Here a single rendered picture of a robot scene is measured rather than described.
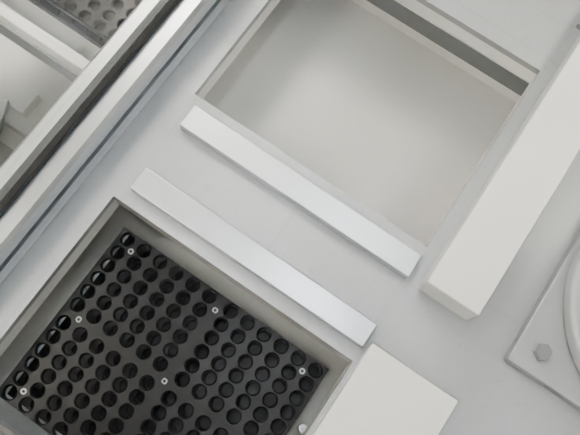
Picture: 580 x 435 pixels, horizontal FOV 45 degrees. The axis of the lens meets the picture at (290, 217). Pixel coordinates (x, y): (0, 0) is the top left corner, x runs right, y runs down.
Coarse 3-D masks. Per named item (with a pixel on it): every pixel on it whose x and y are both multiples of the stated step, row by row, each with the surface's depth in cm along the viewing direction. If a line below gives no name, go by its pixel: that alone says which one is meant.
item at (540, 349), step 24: (576, 240) 59; (576, 264) 57; (552, 288) 58; (576, 288) 56; (552, 312) 57; (576, 312) 56; (528, 336) 57; (552, 336) 57; (576, 336) 55; (528, 360) 56; (552, 360) 56; (576, 360) 56; (552, 384) 56; (576, 384) 56
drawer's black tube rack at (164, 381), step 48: (144, 288) 66; (192, 288) 66; (96, 336) 61; (144, 336) 61; (192, 336) 61; (240, 336) 65; (48, 384) 60; (96, 384) 63; (144, 384) 63; (192, 384) 60; (240, 384) 60; (288, 384) 61; (48, 432) 59; (96, 432) 59; (144, 432) 59; (192, 432) 62; (240, 432) 59
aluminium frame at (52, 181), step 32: (192, 0) 60; (224, 0) 63; (160, 32) 59; (192, 32) 62; (128, 64) 58; (160, 64) 59; (96, 96) 56; (128, 96) 57; (96, 128) 56; (64, 160) 55; (96, 160) 59; (32, 192) 55; (64, 192) 58; (0, 224) 54; (32, 224) 56; (0, 256) 54
